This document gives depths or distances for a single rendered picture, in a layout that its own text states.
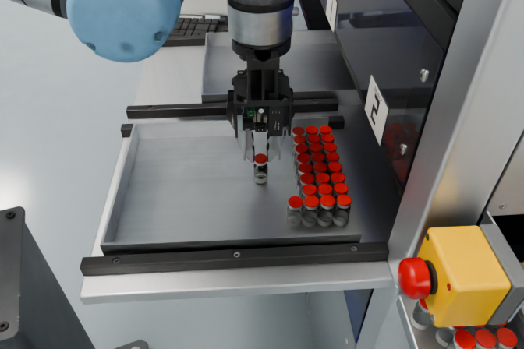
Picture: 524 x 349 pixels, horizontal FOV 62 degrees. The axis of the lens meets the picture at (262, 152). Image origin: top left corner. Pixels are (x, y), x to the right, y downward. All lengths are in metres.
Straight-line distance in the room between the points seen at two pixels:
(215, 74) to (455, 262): 0.66
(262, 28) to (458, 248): 0.30
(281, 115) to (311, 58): 0.49
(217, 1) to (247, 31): 0.91
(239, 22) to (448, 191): 0.28
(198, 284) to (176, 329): 0.98
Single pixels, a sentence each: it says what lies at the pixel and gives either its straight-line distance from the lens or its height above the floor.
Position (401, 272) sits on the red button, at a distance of 0.47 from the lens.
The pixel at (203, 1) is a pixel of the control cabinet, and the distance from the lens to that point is 1.40.
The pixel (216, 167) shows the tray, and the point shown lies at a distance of 0.72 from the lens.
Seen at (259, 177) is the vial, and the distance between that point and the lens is 0.68.
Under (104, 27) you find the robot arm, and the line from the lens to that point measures 0.35.
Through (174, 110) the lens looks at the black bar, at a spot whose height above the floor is 0.90.
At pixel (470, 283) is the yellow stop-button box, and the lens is 0.44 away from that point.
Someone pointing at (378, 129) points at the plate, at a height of 1.01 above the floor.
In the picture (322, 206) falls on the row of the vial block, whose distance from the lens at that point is 0.61.
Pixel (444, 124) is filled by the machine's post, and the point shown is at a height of 1.13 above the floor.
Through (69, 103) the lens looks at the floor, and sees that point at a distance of 2.63.
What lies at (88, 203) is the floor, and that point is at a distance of 1.99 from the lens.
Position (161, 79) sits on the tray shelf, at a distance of 0.96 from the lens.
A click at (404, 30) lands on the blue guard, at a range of 0.54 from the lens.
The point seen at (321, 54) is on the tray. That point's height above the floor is 0.88.
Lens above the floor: 1.37
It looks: 41 degrees down
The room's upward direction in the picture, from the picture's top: straight up
